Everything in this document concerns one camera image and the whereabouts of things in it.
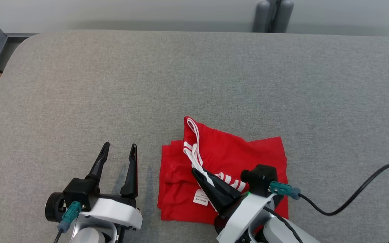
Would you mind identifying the teal-plug black left camera cable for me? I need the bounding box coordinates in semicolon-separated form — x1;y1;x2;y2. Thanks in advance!
53;201;82;243

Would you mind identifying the teal-plug black camera cable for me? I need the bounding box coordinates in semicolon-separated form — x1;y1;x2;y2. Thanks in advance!
53;201;82;243
269;163;389;243

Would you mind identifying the teal-plug black right camera cable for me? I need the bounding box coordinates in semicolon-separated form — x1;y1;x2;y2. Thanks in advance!
269;163;389;243

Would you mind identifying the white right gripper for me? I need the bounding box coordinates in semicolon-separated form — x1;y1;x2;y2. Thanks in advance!
191;168;276;243

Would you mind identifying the red basketball jersey white trim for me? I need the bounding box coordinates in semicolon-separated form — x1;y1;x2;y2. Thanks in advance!
157;116;289;225

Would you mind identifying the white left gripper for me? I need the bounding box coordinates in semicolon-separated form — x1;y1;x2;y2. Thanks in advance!
79;142;144;230

